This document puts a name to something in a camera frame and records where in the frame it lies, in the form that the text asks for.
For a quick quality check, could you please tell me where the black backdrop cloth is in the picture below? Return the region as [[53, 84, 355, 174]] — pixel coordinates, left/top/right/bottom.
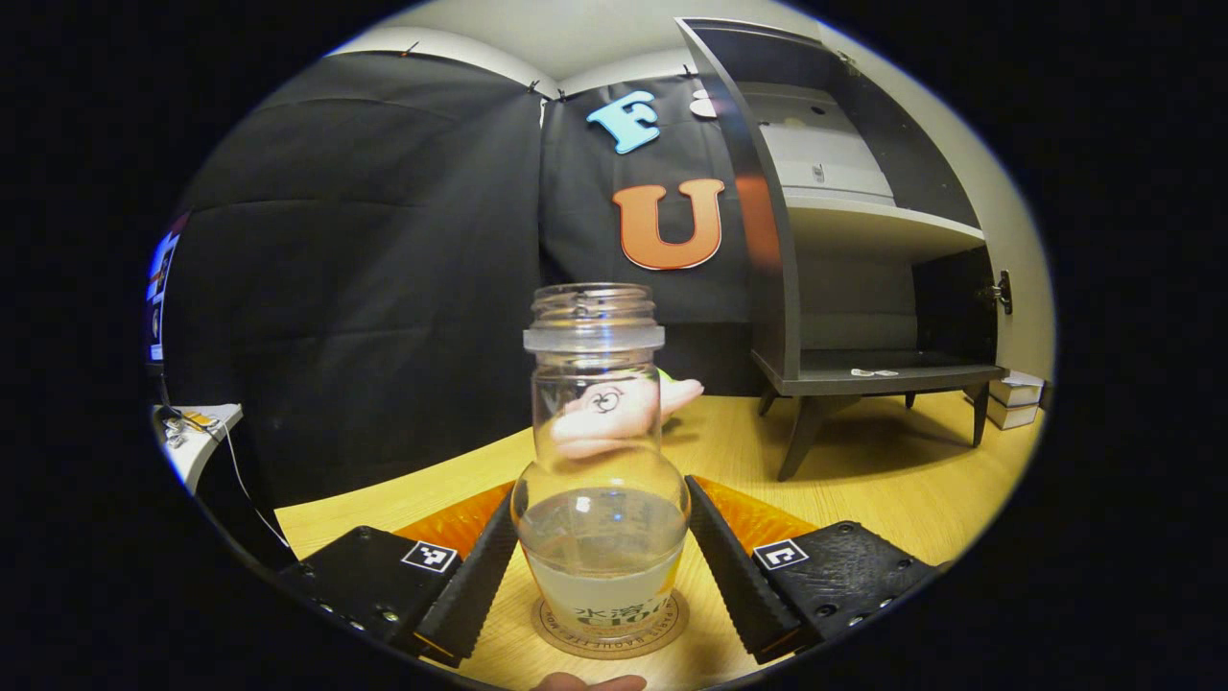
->
[[161, 53, 799, 510]]

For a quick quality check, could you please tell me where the white book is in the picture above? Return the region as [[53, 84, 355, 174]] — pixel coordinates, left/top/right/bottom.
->
[[993, 369, 1048, 409]]

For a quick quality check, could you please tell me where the round brown coaster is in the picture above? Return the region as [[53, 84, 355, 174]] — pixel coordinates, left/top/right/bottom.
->
[[530, 588, 691, 661]]

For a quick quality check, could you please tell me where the thin white cable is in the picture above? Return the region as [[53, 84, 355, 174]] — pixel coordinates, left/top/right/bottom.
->
[[213, 420, 292, 550]]

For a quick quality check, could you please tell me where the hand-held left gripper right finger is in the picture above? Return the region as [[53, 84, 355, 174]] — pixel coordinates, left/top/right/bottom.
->
[[683, 474, 948, 666]]

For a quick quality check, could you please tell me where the pink plush toy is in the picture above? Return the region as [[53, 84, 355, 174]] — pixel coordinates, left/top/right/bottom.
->
[[551, 369, 706, 461]]

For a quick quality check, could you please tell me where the pale book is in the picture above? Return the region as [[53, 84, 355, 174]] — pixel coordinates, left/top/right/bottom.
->
[[986, 398, 1040, 431]]

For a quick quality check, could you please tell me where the dark grey cabinet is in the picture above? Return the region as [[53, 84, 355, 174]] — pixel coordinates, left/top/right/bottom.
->
[[674, 16, 1010, 483]]

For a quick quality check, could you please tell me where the clear glass bottle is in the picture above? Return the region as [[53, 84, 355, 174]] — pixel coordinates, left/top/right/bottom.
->
[[510, 282, 693, 642]]

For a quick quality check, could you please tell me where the white side table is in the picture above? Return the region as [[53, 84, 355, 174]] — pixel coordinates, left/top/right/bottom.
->
[[152, 403, 244, 496]]

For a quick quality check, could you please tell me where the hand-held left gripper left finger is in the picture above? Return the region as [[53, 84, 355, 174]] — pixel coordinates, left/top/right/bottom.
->
[[276, 482, 521, 669]]

